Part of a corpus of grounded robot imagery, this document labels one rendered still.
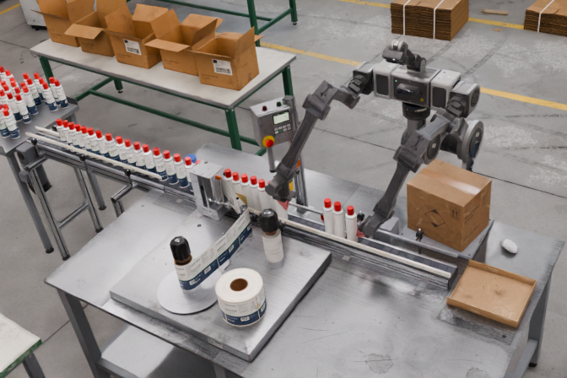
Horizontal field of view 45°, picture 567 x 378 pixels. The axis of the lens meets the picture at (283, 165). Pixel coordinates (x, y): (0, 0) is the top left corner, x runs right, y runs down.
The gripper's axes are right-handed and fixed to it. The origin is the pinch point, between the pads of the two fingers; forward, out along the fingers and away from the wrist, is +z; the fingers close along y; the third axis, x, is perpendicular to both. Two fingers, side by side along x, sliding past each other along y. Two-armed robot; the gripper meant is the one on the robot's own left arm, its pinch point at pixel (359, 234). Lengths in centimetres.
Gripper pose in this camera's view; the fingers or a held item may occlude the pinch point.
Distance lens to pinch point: 325.1
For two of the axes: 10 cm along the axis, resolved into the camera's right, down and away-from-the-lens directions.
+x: 7.1, 7.0, -0.3
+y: -5.4, 5.3, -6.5
